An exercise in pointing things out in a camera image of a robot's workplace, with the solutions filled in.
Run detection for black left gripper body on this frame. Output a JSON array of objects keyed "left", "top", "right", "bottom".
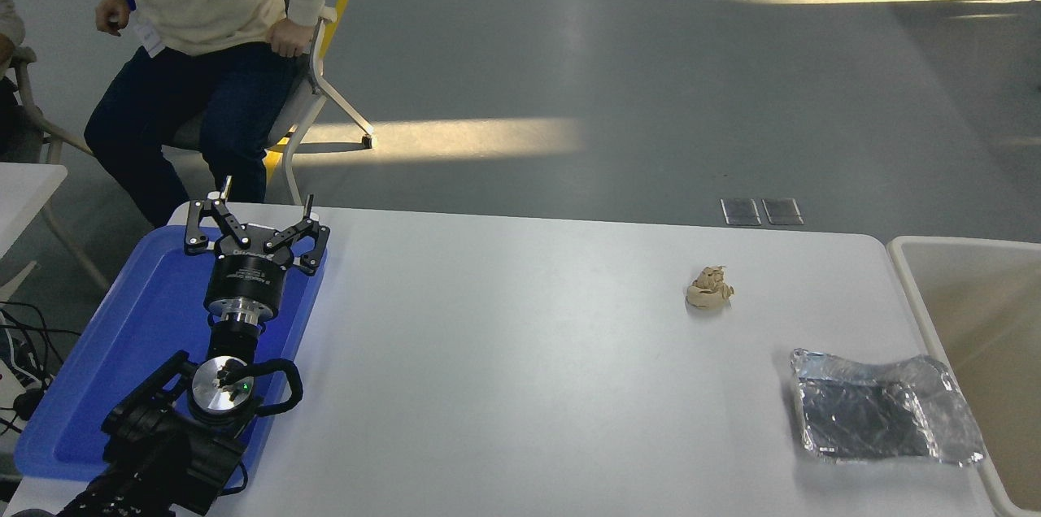
[{"left": 203, "top": 224, "right": 294, "bottom": 313}]

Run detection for person's left hand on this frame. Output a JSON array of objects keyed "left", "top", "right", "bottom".
[{"left": 268, "top": 16, "right": 315, "bottom": 59}]

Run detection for person's right hand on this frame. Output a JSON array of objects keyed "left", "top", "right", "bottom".
[{"left": 96, "top": 0, "right": 135, "bottom": 37}]

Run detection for blue plastic tray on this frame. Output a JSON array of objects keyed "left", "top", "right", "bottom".
[{"left": 14, "top": 224, "right": 328, "bottom": 481}]

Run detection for grey white office chair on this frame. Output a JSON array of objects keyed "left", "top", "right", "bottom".
[{"left": 159, "top": 0, "right": 379, "bottom": 207}]

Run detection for white framed chair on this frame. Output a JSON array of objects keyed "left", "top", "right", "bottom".
[{"left": 8, "top": 46, "right": 111, "bottom": 294}]

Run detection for small white side table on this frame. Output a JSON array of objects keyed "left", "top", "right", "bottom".
[{"left": 0, "top": 162, "right": 70, "bottom": 302}]

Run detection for person at picture edge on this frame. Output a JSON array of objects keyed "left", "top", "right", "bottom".
[{"left": 0, "top": 0, "right": 41, "bottom": 164}]

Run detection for crumpled tan paper ball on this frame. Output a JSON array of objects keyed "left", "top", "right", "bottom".
[{"left": 685, "top": 265, "right": 735, "bottom": 311}]

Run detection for metal floor outlet plate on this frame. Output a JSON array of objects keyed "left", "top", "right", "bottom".
[
  {"left": 762, "top": 198, "right": 804, "bottom": 225},
  {"left": 721, "top": 198, "right": 761, "bottom": 226}
]

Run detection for silver foil tray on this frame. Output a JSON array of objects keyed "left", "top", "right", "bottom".
[{"left": 791, "top": 348, "right": 987, "bottom": 467}]

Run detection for large pale bin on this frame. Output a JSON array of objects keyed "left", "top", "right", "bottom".
[{"left": 886, "top": 235, "right": 1041, "bottom": 517}]

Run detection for black floor cables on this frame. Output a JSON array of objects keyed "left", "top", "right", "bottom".
[{"left": 0, "top": 302, "right": 66, "bottom": 437}]

